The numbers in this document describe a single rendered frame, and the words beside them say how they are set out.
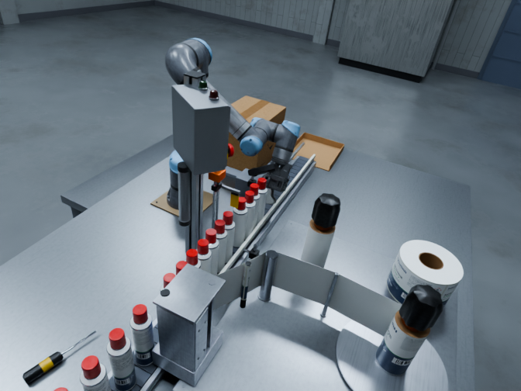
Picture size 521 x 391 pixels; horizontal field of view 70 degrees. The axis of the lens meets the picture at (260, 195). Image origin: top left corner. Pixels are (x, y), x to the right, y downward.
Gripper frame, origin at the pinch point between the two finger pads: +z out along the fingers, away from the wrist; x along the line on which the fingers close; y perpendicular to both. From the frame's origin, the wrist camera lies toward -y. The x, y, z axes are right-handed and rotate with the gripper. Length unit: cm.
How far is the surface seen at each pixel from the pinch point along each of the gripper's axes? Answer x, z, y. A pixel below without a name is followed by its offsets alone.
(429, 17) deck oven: 516, -309, 21
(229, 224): -31.4, 4.6, 1.5
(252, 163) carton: 28.1, -14.1, -18.9
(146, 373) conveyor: -62, 42, 3
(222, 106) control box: -58, -29, 0
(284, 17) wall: 682, -324, -286
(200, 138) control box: -59, -20, -3
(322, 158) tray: 68, -28, 6
